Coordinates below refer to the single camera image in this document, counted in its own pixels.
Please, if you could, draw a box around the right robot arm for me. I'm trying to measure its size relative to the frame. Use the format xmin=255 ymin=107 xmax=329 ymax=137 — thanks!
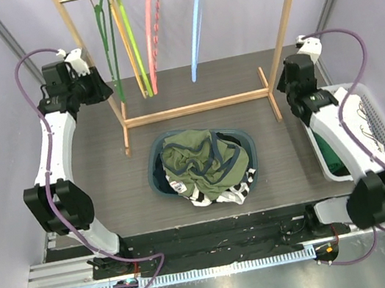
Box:
xmin=277 ymin=53 xmax=385 ymax=237

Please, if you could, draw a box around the pink hanger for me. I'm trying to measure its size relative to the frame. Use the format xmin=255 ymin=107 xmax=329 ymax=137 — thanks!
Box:
xmin=144 ymin=0 xmax=161 ymax=96

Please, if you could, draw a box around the olive green tank top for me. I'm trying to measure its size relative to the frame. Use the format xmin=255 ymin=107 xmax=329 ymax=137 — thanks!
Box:
xmin=160 ymin=129 xmax=250 ymax=195

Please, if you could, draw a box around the folded green garment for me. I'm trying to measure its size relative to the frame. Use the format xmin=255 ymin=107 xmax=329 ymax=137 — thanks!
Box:
xmin=313 ymin=133 xmax=349 ymax=176

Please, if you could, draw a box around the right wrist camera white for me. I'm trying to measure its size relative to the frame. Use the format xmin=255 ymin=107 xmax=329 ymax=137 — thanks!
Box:
xmin=295 ymin=35 xmax=323 ymax=63

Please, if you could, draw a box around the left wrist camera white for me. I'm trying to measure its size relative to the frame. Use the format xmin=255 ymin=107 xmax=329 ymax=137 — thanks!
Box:
xmin=56 ymin=48 xmax=90 ymax=76

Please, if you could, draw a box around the blue plastic tub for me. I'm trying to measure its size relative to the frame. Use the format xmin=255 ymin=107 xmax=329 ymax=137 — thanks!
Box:
xmin=147 ymin=128 xmax=259 ymax=198

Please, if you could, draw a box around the white plastic basket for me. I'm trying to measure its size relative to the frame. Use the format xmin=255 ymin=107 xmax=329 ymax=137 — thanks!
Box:
xmin=305 ymin=83 xmax=385 ymax=182

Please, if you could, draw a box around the navy maroon tank top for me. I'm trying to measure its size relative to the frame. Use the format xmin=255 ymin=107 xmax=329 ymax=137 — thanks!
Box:
xmin=148 ymin=132 xmax=251 ymax=196

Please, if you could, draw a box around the folded white garment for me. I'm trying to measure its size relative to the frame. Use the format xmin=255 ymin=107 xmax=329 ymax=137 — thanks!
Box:
xmin=343 ymin=94 xmax=385 ymax=154

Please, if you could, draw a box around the orange yellow hanger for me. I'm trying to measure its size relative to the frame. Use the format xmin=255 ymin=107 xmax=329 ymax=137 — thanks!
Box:
xmin=101 ymin=0 xmax=150 ymax=104

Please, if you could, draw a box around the striped black white tank top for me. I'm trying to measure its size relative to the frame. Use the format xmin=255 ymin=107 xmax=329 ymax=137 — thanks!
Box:
xmin=165 ymin=168 xmax=257 ymax=208

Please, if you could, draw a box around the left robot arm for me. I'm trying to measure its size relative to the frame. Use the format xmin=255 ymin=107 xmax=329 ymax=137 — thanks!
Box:
xmin=23 ymin=53 xmax=133 ymax=275

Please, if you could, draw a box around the light blue hanger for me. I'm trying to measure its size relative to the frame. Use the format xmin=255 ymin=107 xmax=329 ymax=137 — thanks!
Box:
xmin=190 ymin=0 xmax=203 ymax=82

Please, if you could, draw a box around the white slotted cable duct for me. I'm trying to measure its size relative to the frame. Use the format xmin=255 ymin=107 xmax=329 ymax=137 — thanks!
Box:
xmin=77 ymin=245 xmax=316 ymax=288

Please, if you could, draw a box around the green velvet hanger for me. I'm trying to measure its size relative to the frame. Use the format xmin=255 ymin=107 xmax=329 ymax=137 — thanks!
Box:
xmin=90 ymin=0 xmax=126 ymax=103

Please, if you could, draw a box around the neon yellow hanger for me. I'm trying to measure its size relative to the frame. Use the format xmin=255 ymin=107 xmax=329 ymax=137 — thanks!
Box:
xmin=113 ymin=0 xmax=155 ymax=102

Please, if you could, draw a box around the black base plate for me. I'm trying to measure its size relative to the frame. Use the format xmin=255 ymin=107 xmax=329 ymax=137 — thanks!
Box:
xmin=44 ymin=191 xmax=367 ymax=288

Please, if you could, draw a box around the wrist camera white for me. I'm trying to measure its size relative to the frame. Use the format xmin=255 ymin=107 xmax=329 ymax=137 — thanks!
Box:
xmin=56 ymin=48 xmax=90 ymax=76
xmin=295 ymin=35 xmax=323 ymax=63

